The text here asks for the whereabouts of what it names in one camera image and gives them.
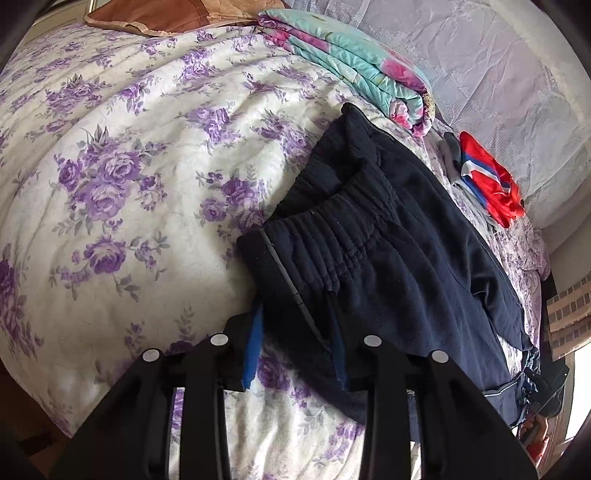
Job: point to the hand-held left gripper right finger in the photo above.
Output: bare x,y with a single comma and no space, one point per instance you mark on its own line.
339,360

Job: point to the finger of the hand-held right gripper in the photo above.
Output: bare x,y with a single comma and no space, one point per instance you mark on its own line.
554,383

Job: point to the purple floral bedsheet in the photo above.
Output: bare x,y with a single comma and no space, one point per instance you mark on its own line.
115,184

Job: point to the folded teal pink floral quilt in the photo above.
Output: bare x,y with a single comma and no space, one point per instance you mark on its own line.
351,55

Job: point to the white lace headboard cover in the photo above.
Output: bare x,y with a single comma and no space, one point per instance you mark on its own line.
485,69

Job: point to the folded grey garment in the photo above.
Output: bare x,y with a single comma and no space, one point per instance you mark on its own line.
450,152

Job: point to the red cloth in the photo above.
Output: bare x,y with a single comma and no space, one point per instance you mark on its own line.
535,443

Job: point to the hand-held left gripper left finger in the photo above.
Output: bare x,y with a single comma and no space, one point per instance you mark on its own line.
254,350

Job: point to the dark navy pants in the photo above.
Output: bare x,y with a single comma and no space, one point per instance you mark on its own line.
415,258

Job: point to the brown pillow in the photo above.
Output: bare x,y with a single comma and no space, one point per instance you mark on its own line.
152,14

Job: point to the folded red striped garment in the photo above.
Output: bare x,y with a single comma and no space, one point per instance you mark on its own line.
498,189

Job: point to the bright window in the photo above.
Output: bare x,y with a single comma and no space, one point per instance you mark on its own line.
575,314

